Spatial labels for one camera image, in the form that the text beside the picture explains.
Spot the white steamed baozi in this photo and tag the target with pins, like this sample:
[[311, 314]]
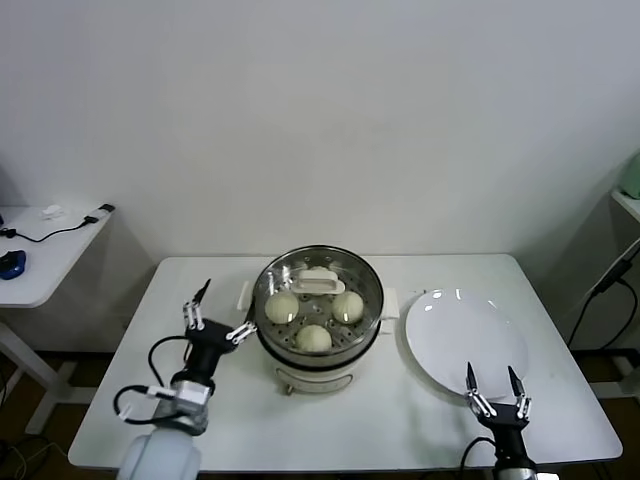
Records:
[[347, 306], [320, 271], [313, 338], [281, 306]]

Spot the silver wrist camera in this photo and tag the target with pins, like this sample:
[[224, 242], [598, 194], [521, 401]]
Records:
[[520, 472], [192, 396]]

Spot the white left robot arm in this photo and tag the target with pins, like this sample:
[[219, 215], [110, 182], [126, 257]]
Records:
[[160, 452]]

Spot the white side desk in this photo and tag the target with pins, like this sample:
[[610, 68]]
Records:
[[50, 265]]

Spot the small white object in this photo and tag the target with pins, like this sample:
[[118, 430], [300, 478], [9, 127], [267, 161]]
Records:
[[54, 212]]

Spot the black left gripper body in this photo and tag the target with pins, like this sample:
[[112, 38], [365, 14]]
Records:
[[210, 345]]

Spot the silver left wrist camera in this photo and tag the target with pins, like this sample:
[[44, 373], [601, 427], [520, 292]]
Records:
[[192, 396]]

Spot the pale green appliance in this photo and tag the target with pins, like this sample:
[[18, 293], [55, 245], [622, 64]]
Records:
[[632, 175]]

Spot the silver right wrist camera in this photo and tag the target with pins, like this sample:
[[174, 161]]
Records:
[[520, 472]]

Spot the white round plate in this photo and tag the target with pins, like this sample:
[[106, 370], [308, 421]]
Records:
[[465, 340]]

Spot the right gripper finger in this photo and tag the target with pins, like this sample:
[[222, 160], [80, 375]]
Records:
[[521, 399], [477, 397]]

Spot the white shelf board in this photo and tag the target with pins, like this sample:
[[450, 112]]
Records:
[[629, 202]]

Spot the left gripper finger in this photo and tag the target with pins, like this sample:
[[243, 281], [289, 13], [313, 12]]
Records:
[[241, 333], [192, 312]]

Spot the black floor stand base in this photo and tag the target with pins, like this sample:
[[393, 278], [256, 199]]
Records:
[[627, 370]]

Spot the stainless steel steamer basket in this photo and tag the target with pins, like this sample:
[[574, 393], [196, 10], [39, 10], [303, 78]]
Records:
[[264, 339]]

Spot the blue computer mouse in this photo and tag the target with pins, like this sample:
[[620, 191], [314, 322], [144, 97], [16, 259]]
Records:
[[12, 263]]

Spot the glass pot lid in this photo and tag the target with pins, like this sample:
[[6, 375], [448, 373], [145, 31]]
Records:
[[317, 286]]

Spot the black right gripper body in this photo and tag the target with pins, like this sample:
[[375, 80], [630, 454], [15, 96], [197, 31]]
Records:
[[505, 425]]

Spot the cream electric cooking pot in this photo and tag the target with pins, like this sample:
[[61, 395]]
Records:
[[315, 376]]

